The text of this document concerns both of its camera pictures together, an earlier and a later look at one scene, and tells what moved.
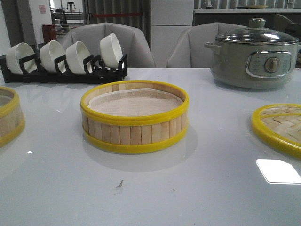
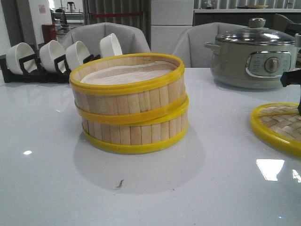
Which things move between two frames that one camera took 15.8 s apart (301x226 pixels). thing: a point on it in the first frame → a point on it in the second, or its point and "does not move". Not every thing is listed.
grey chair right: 187,49 does not move
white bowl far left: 15,52 does not move
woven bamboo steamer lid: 280,125 does not move
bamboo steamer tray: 12,120 → 129,88
